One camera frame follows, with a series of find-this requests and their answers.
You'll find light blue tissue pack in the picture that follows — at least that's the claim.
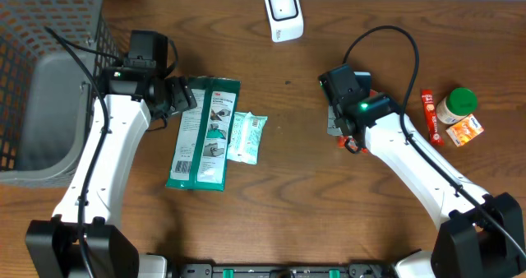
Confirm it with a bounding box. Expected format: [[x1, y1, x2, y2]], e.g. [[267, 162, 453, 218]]
[[227, 112, 267, 164]]

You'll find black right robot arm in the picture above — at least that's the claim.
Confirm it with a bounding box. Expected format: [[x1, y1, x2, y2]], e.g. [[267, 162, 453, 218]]
[[318, 64, 525, 277]]

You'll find orange tissue pack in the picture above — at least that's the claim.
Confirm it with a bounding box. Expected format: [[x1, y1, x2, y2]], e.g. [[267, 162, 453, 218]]
[[446, 114, 484, 146]]

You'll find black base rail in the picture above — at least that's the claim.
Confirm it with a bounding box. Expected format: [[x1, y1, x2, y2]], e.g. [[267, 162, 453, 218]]
[[168, 262, 397, 278]]

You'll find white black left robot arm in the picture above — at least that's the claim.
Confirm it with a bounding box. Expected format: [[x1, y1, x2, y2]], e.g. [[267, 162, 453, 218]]
[[25, 30, 196, 278]]

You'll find grey plastic mesh basket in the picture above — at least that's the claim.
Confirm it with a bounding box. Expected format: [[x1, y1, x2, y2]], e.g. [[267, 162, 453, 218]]
[[1, 0, 121, 188]]

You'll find white barcode scanner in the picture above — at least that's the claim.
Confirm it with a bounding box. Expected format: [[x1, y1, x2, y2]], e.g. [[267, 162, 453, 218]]
[[265, 0, 304, 43]]

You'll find red snack bag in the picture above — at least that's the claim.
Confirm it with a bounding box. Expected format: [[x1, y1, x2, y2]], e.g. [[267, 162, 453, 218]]
[[421, 90, 444, 146], [336, 89, 379, 154]]

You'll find green white package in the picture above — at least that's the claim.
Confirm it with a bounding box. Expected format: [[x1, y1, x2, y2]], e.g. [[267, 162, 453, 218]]
[[166, 76, 241, 192]]

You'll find green capped white jar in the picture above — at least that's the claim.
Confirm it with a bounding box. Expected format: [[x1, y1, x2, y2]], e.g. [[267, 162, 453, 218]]
[[436, 87, 478, 125]]

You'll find left black cable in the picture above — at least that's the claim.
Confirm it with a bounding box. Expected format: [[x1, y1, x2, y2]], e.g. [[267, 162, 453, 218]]
[[43, 25, 180, 278]]

